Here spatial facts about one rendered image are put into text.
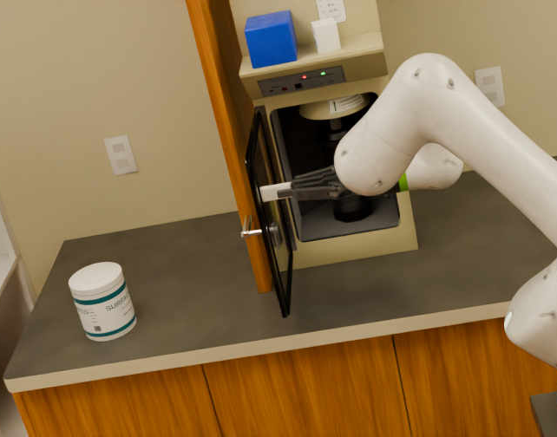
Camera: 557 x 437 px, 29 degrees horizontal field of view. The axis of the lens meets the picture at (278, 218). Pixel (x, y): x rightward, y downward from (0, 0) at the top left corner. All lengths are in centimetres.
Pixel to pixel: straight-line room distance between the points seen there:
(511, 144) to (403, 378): 94
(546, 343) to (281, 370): 89
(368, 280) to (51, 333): 80
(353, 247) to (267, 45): 60
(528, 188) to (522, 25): 124
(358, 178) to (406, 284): 76
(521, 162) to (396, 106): 22
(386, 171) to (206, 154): 130
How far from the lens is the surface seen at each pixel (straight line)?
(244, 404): 263
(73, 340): 271
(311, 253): 271
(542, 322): 182
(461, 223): 281
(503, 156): 178
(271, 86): 246
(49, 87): 308
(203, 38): 241
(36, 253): 331
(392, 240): 270
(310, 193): 230
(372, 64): 244
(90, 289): 259
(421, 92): 178
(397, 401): 262
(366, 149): 183
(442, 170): 228
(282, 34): 238
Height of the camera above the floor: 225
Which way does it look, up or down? 26 degrees down
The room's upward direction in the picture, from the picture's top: 13 degrees counter-clockwise
